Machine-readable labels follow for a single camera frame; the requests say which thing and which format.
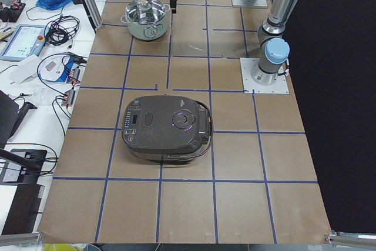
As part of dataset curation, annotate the glass pot lid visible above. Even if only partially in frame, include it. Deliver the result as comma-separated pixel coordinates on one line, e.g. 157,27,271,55
125,0,167,25

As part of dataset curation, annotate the pale green electric pot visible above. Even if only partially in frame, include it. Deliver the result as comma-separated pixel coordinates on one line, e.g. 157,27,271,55
120,4,170,41

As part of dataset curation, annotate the grey usb hub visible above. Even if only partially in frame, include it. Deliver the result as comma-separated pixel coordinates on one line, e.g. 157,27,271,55
66,68,81,85
61,89,76,107

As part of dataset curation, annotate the black rice cooker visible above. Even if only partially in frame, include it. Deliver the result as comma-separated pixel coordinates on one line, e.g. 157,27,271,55
122,95,213,163

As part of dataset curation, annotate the white round device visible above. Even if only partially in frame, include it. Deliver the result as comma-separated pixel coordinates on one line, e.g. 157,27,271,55
37,55,68,82

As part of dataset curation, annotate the teach pendant tablet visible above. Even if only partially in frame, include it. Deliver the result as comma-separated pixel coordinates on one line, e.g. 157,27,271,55
1,24,46,62

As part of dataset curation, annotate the black flat box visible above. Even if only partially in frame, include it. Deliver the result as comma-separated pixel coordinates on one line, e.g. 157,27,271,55
1,184,45,235

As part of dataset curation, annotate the black coiled cable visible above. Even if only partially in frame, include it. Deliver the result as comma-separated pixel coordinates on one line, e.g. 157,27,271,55
43,15,80,49

